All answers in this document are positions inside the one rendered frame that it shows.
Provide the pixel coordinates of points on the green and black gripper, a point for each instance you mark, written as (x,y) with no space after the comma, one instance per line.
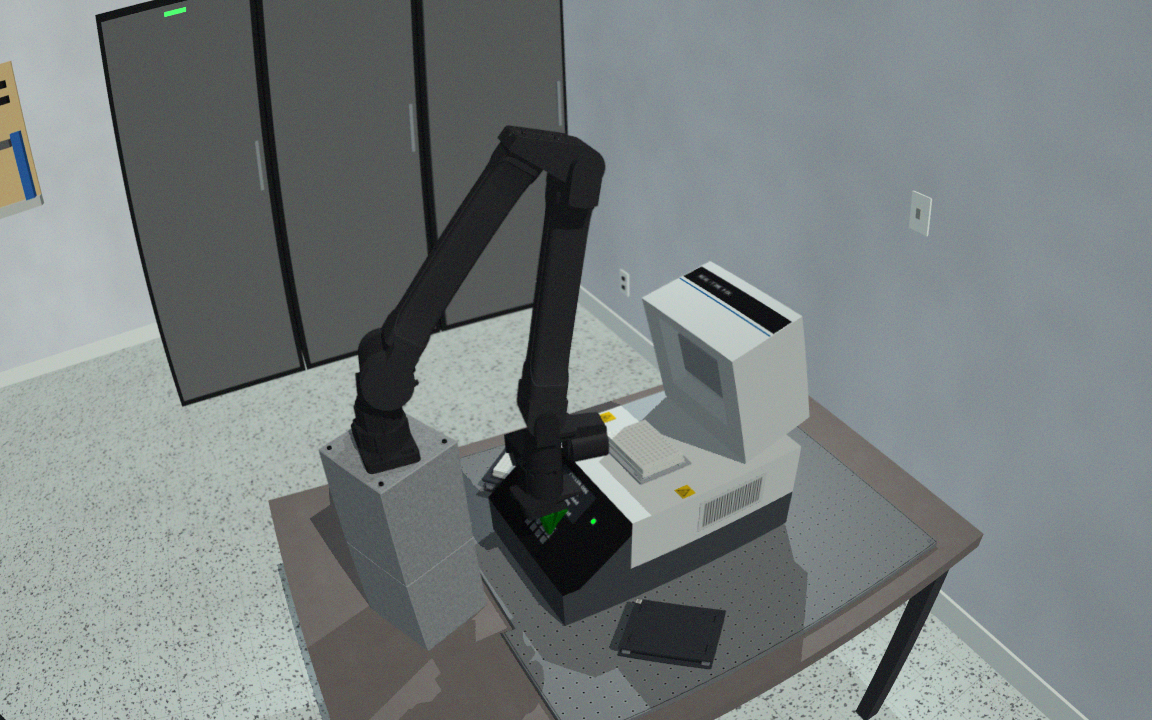
(544,492)

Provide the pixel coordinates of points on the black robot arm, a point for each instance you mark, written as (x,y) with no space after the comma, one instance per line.
(386,378)

